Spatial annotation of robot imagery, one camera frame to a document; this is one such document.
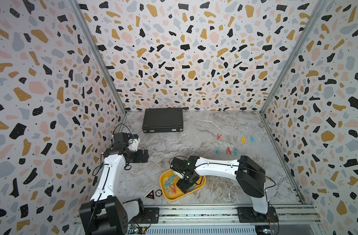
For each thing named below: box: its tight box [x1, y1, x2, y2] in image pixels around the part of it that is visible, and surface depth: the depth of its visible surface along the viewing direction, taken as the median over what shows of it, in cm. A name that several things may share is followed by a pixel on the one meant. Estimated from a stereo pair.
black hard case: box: [142, 107, 184, 134], surface depth 112 cm
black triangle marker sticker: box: [143, 188, 156, 200], surface depth 82 cm
